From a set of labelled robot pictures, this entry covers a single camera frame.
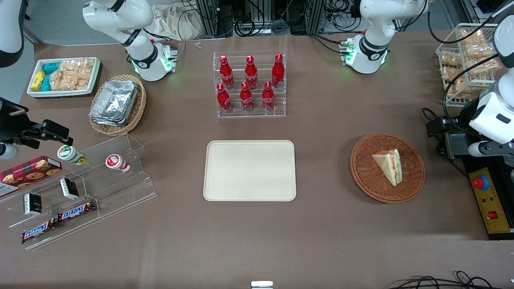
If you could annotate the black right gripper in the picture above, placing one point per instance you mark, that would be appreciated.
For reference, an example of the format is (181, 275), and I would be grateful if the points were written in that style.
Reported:
(9, 123)

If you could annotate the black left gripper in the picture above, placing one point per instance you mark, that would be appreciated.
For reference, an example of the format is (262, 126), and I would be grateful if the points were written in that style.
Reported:
(453, 125)

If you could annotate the triangular sandwich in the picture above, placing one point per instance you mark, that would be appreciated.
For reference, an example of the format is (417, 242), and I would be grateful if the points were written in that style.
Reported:
(389, 166)

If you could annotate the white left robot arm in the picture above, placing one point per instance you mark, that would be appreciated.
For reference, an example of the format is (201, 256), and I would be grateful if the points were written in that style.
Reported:
(373, 48)

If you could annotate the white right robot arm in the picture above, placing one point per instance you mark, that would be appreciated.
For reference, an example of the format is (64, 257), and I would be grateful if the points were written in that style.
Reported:
(120, 16)

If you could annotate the white rectangular snack tray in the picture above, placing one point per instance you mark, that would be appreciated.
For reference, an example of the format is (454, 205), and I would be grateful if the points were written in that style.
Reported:
(94, 82)

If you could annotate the oval tan wicker basket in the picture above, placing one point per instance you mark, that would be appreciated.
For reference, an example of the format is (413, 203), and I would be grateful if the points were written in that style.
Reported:
(137, 114)

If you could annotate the round brown wicker basket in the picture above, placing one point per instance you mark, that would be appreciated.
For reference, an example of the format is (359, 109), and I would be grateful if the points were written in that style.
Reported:
(369, 176)

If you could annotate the beige rectangular tray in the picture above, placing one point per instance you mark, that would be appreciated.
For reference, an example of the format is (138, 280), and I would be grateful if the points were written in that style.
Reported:
(249, 170)

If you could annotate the green lid yogurt bottle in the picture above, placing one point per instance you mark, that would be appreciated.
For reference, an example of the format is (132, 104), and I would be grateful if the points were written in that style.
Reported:
(70, 154)

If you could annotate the clear bagged fried snack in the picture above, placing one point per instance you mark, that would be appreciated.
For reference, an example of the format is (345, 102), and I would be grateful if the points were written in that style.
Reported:
(472, 37)
(450, 59)
(451, 73)
(457, 89)
(478, 50)
(480, 66)

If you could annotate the black countertop appliance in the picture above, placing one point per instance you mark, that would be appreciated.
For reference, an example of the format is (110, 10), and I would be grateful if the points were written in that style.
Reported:
(466, 164)

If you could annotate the small black white box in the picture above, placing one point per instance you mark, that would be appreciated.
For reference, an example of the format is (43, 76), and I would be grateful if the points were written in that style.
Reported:
(69, 188)
(33, 204)

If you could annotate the red tartan cookie box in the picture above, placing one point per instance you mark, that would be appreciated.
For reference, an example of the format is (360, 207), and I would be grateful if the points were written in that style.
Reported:
(28, 174)

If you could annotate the red lid yogurt bottle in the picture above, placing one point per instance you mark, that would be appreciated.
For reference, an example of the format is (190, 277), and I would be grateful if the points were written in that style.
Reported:
(116, 162)

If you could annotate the stack of foil trays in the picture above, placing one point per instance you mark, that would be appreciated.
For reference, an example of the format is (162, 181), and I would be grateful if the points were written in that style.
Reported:
(114, 102)

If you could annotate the teal snack box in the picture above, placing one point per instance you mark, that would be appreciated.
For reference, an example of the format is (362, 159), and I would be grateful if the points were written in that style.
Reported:
(51, 68)
(46, 83)

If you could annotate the clear bags of rice crackers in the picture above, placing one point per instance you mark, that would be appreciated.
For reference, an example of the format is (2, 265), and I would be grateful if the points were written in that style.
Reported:
(72, 74)

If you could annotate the yellow snack box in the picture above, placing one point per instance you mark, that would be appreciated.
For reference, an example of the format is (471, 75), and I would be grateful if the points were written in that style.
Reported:
(38, 80)

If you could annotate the red emergency stop button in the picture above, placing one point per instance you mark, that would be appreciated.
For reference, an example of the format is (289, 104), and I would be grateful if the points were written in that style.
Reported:
(480, 182)

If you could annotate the Snickers chocolate bar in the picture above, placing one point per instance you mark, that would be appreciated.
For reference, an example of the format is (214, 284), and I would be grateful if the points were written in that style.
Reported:
(76, 210)
(38, 231)

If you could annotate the clear acrylic stepped display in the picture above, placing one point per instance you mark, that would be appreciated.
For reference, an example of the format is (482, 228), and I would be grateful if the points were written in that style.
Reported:
(120, 188)

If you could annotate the yellow control panel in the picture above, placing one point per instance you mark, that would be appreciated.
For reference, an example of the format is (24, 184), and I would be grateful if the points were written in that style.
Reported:
(492, 204)

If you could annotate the red cola bottle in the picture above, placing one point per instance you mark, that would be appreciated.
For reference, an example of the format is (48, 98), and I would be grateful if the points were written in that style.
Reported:
(278, 72)
(246, 99)
(268, 98)
(251, 74)
(223, 100)
(226, 74)

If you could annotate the white crumpled cloth bag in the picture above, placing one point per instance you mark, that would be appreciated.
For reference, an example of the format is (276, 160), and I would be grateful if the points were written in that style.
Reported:
(176, 22)

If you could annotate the clear acrylic bottle rack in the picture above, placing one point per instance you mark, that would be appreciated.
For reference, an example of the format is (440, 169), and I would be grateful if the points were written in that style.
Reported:
(281, 108)

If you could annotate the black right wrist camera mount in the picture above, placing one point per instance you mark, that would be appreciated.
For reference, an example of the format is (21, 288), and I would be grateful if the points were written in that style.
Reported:
(10, 120)

